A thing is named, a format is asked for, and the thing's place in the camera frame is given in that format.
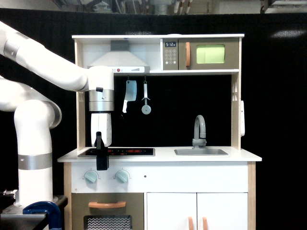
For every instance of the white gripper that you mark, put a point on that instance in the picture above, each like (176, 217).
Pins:
(101, 138)

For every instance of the taupe microwave door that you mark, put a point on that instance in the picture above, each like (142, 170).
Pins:
(209, 53)

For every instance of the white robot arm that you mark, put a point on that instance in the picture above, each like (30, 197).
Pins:
(35, 115)

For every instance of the taupe oven door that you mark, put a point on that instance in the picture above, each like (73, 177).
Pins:
(130, 217)

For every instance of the left white cabinet door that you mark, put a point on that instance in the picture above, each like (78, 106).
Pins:
(170, 211)

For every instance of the white cabinet door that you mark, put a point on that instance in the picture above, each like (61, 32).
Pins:
(224, 211)
(170, 211)

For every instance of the right white cabinet door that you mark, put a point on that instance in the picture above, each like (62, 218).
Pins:
(224, 211)

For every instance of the black toy stovetop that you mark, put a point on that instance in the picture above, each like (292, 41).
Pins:
(92, 152)

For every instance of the left mint knob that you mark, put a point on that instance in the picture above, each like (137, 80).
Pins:
(91, 176)

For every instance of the mint knob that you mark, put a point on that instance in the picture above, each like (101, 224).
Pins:
(122, 176)
(91, 176)

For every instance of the right mint knob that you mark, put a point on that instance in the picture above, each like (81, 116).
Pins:
(122, 176)

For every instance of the toy pizza cutter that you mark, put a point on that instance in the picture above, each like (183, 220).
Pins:
(146, 109)

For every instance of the toy cleaver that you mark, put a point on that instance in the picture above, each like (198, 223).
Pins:
(130, 95)

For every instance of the white wooden toy kitchen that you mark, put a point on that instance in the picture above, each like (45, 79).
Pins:
(165, 172)

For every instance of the blue clamp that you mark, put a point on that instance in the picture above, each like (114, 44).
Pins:
(50, 209)

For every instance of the grey toy sink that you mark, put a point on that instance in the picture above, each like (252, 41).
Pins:
(200, 152)

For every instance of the grey toy faucet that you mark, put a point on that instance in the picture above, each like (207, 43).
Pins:
(199, 140)

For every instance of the grey range hood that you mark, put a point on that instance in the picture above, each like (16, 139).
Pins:
(121, 60)

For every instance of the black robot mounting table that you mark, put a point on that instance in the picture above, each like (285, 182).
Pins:
(11, 213)

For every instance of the microwave keypad panel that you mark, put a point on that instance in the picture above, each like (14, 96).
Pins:
(170, 54)

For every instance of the white side-mounted object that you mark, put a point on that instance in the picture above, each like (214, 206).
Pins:
(242, 119)

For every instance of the orange oven handle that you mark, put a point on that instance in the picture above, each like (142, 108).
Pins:
(106, 205)

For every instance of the left orange cabinet handle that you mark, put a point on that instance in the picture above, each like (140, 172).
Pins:
(191, 227)

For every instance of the orange cabinet handle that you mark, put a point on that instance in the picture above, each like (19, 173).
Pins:
(191, 227)
(204, 222)

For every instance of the right orange cabinet handle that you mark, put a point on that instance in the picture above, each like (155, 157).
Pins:
(204, 222)

